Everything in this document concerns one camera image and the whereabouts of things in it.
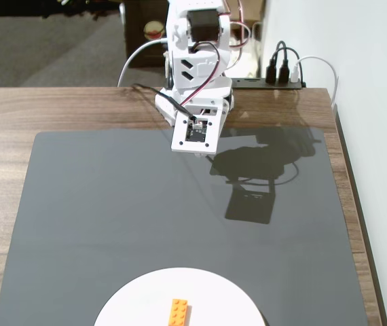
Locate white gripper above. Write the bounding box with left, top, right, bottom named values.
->
left=154, top=50, right=234, bottom=159

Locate orange lego block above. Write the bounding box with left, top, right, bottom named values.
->
left=166, top=298, right=192, bottom=326

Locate white round plate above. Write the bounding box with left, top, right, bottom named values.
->
left=93, top=267, right=268, bottom=326

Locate black usb hub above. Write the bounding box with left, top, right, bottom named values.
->
left=227, top=77, right=307, bottom=91

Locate white plastic bag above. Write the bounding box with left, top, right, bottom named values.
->
left=227, top=29, right=263, bottom=77

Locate dark cabinet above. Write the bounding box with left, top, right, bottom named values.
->
left=124, top=0, right=169, bottom=69

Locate round red yellow object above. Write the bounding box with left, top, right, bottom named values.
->
left=143, top=20, right=166, bottom=40

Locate dark grey mat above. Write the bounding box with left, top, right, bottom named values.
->
left=0, top=127, right=371, bottom=326

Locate brown cardboard box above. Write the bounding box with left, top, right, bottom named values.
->
left=229, top=0, right=265, bottom=23

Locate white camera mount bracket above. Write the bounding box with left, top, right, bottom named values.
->
left=170, top=108, right=227, bottom=154

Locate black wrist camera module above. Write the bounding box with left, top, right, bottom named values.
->
left=183, top=120, right=210, bottom=143

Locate thin black camera lead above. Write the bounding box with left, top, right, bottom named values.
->
left=131, top=83, right=196, bottom=122

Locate red black gripper servo wire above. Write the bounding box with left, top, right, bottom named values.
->
left=179, top=41, right=222, bottom=109

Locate long white cable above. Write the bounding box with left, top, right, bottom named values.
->
left=117, top=38, right=169, bottom=88

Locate red white arm servo wire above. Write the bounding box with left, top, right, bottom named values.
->
left=221, top=0, right=253, bottom=69

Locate white cable with usb plug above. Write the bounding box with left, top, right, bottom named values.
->
left=289, top=55, right=339, bottom=109

